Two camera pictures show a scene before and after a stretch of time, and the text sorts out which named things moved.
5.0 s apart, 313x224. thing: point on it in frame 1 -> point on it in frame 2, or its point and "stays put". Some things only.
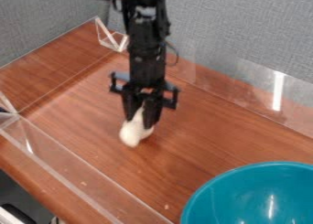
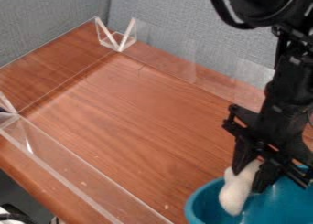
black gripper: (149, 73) -> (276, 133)
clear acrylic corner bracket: (111, 38) stays put
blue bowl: (253, 193) stays put
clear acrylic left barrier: (43, 69) stays put
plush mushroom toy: (134, 130) -> (238, 187)
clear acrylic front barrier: (101, 191) stays put
